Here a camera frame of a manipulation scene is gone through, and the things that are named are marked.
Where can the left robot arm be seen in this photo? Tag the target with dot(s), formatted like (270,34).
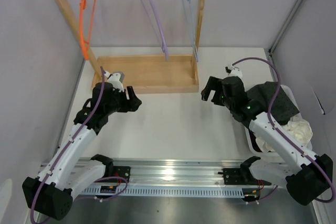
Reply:
(56,187)

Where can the dark grey dotted skirt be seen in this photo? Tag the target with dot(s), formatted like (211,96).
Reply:
(283,109)

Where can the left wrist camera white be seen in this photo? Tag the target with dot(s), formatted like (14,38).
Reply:
(116,79)

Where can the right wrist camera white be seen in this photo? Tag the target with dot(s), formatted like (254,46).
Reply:
(233,71)

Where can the aluminium mounting rail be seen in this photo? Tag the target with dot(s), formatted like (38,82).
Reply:
(168,172)

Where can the red plaid cloth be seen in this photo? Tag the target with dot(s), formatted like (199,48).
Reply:
(253,142)

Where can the light blue wire hanger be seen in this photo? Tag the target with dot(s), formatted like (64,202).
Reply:
(189,19)

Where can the purple plastic hanger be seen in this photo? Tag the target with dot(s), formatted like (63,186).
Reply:
(154,19)

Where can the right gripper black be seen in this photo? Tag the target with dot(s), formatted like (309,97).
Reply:
(213,83)

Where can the white slotted cable duct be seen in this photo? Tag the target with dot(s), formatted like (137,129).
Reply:
(162,191)

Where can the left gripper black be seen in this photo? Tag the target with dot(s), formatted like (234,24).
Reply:
(131,105)

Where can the wooden clothes rack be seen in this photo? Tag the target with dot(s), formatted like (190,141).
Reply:
(148,74)

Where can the white crumpled cloth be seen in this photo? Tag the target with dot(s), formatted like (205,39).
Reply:
(298,128)

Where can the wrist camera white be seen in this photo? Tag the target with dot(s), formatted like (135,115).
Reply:
(233,71)
(116,79)

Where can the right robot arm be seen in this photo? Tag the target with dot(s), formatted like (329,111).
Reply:
(305,174)

